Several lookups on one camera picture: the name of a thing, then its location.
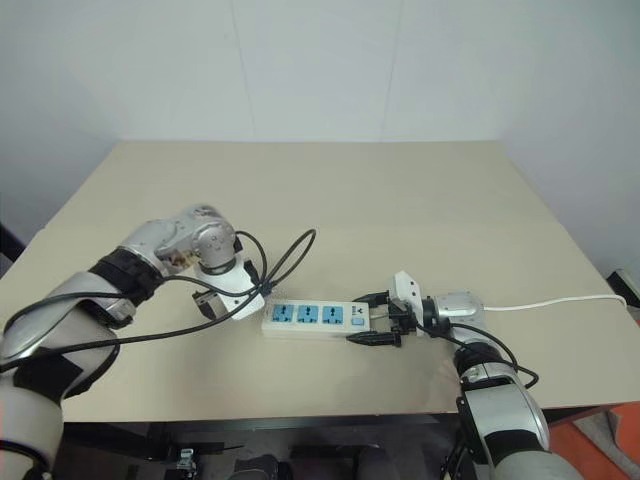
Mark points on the white power strip blue sockets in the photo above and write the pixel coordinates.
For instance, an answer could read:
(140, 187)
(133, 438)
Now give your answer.
(315, 320)

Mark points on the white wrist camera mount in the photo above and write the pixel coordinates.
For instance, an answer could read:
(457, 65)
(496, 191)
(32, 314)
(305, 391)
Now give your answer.
(407, 290)
(231, 286)

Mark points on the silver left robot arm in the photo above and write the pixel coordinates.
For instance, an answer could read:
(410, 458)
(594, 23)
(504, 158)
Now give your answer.
(150, 242)

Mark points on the orange floor mat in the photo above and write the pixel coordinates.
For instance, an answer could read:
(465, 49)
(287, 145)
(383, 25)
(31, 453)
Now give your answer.
(620, 450)

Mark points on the black table frame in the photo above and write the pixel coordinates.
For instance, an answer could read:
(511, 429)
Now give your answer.
(250, 425)

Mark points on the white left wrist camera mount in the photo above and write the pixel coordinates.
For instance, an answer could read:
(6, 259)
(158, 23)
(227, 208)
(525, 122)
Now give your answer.
(231, 286)

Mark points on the grey black box beside table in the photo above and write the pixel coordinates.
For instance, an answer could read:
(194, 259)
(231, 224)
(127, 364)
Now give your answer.
(625, 287)

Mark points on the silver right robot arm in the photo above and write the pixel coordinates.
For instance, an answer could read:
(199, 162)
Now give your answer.
(462, 305)

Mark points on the small metal bracket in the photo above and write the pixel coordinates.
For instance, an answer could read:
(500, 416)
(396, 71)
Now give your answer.
(186, 457)

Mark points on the dark object beside table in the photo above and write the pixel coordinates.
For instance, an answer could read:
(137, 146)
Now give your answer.
(10, 240)

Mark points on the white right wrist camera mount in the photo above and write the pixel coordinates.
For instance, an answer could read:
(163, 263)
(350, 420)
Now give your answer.
(407, 290)

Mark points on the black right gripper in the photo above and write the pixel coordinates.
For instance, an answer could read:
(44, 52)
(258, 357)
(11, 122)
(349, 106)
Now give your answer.
(403, 321)

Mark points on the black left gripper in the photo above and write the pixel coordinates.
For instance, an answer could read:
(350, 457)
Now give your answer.
(206, 305)

